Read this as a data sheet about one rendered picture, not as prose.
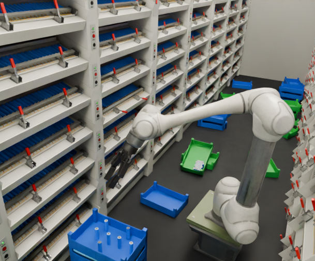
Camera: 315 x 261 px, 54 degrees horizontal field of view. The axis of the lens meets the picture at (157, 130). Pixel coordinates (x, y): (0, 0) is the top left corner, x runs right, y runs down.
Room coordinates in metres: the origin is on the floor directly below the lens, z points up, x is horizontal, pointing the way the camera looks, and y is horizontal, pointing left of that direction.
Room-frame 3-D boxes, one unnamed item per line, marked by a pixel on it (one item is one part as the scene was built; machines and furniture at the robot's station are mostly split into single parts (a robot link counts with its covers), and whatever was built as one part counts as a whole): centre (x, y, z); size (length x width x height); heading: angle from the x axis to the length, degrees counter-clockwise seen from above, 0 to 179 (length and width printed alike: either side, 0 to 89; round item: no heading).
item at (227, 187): (1.43, -0.43, 0.40); 0.18 x 0.16 x 0.22; 7
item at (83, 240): (1.04, 0.20, 0.44); 0.30 x 0.20 x 0.08; 64
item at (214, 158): (2.45, -0.41, 0.04); 0.30 x 0.20 x 0.08; 65
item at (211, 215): (1.45, -0.44, 0.26); 0.22 x 0.18 x 0.06; 137
